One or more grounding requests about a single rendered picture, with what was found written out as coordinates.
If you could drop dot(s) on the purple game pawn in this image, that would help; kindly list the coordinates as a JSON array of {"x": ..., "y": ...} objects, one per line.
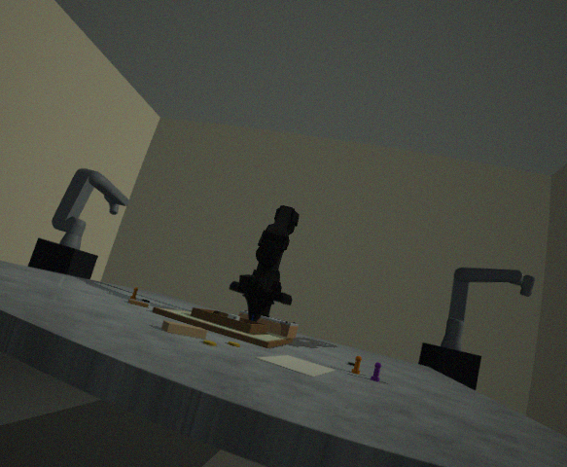
[{"x": 375, "y": 376}]

